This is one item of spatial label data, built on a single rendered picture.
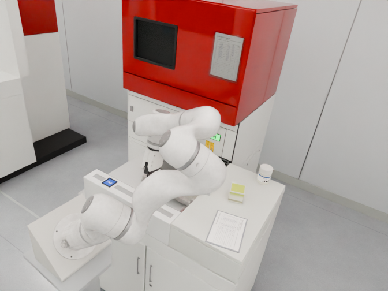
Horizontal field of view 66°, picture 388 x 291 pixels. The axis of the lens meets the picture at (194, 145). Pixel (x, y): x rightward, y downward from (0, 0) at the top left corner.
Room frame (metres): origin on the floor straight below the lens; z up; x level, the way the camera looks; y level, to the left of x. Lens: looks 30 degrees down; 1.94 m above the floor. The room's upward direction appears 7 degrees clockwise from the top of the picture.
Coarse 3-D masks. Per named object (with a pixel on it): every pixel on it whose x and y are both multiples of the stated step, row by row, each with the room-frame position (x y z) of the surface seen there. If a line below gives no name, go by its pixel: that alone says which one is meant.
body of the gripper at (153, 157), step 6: (150, 150) 1.06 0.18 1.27; (156, 150) 1.06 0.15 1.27; (144, 156) 1.06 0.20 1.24; (150, 156) 1.05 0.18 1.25; (156, 156) 1.06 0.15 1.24; (144, 162) 1.05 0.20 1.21; (150, 162) 1.04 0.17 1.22; (156, 162) 1.07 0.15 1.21; (162, 162) 1.11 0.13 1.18; (150, 168) 1.03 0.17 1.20; (156, 168) 1.07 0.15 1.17
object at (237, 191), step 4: (232, 184) 1.21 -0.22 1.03; (236, 184) 1.21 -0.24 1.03; (240, 184) 1.22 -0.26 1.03; (232, 188) 1.18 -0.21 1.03; (236, 188) 1.18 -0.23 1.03; (240, 188) 1.18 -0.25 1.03; (244, 188) 1.19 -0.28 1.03; (232, 192) 1.16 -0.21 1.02; (236, 192) 1.15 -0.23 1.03; (240, 192) 1.15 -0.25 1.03; (244, 192) 1.16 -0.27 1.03; (232, 196) 1.15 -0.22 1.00; (236, 196) 1.15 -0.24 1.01; (240, 196) 1.15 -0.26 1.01; (232, 200) 1.15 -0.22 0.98; (236, 200) 1.15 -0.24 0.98; (240, 200) 1.15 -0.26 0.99
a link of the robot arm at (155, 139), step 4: (152, 112) 1.11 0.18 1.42; (156, 112) 1.10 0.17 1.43; (160, 112) 1.10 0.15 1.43; (164, 112) 1.11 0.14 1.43; (168, 112) 1.13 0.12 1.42; (148, 136) 1.09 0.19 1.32; (152, 136) 1.07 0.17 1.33; (156, 136) 1.07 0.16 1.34; (160, 136) 1.07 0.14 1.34; (148, 140) 1.08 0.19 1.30; (152, 140) 1.07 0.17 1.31; (156, 140) 1.07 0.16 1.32
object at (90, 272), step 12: (108, 252) 0.89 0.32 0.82; (36, 264) 0.78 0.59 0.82; (84, 264) 0.81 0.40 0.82; (96, 264) 0.82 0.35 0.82; (108, 264) 0.82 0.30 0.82; (48, 276) 0.74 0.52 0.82; (72, 276) 0.75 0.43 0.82; (84, 276) 0.76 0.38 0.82; (96, 276) 0.77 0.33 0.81; (60, 288) 0.69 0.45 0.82; (72, 288) 0.70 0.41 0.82; (84, 288) 0.72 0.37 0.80; (96, 288) 0.86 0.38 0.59
